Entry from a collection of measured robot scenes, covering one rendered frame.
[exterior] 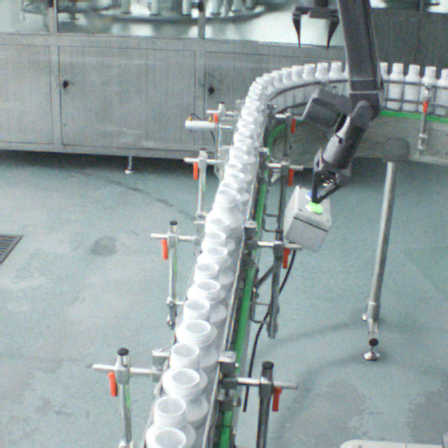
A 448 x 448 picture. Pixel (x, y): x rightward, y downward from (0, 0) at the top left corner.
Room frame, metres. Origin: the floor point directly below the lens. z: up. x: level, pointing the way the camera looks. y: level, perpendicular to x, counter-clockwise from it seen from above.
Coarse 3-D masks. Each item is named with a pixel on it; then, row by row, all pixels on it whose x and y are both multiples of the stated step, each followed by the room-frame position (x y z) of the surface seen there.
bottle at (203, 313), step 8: (192, 304) 0.93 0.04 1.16; (200, 304) 0.93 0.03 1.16; (208, 304) 0.92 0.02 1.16; (184, 312) 0.92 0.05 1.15; (192, 312) 0.90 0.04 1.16; (200, 312) 0.90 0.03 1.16; (208, 312) 0.91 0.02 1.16; (184, 320) 0.91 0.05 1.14; (192, 320) 0.90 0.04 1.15; (208, 320) 0.91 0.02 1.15; (176, 336) 0.91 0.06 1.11; (216, 336) 0.91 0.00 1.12; (216, 344) 0.92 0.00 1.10
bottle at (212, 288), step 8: (208, 280) 0.99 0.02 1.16; (200, 288) 0.99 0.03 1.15; (208, 288) 0.99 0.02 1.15; (216, 288) 0.98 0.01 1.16; (200, 296) 0.96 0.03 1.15; (208, 296) 0.96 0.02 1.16; (216, 296) 0.96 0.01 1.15; (216, 304) 0.96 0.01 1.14; (216, 312) 0.96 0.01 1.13; (224, 312) 0.97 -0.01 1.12; (216, 320) 0.95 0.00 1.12; (224, 320) 0.96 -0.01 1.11; (216, 328) 0.95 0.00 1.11
